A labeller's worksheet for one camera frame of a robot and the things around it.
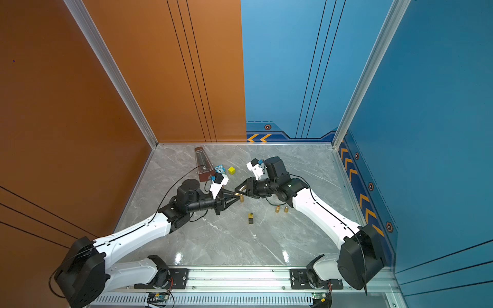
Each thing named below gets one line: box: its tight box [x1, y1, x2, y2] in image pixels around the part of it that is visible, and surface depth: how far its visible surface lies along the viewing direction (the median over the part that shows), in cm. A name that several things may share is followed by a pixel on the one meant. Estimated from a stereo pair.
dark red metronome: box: [194, 146, 216, 183], surface depth 98 cm
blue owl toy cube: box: [214, 164, 226, 175], surface depth 108 cm
